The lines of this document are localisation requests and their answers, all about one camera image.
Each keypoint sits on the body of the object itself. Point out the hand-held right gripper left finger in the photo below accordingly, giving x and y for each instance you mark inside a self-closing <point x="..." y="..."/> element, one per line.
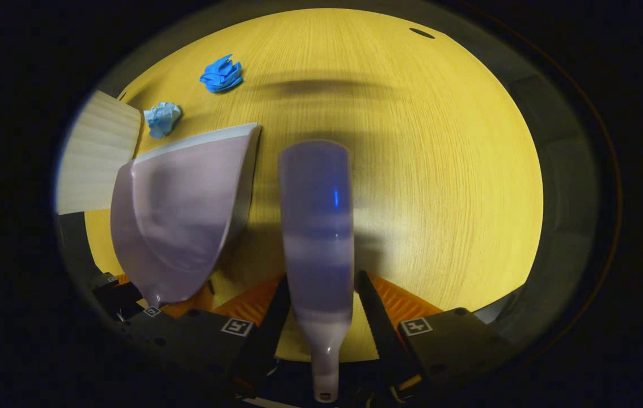
<point x="265" y="334"/>

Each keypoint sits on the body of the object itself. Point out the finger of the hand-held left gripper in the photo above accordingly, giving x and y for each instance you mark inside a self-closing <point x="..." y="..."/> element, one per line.
<point x="111" y="292"/>
<point x="188" y="305"/>

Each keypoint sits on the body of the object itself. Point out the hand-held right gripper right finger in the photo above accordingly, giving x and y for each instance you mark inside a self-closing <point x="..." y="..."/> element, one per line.
<point x="381" y="334"/>

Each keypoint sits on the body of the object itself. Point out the lavender dustpan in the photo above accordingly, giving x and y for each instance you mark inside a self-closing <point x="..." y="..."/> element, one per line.
<point x="185" y="215"/>

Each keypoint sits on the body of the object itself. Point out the lavender small broom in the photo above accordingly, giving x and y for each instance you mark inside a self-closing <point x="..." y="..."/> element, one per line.
<point x="317" y="249"/>

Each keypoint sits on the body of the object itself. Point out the white garbage bin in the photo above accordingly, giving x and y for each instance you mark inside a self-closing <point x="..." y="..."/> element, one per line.
<point x="100" y="158"/>

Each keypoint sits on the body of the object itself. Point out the light blue paper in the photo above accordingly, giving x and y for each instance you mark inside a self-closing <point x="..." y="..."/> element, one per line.
<point x="163" y="119"/>

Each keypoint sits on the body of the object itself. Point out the dark blue paper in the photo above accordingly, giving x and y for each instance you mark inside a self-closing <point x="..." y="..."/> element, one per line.
<point x="221" y="73"/>

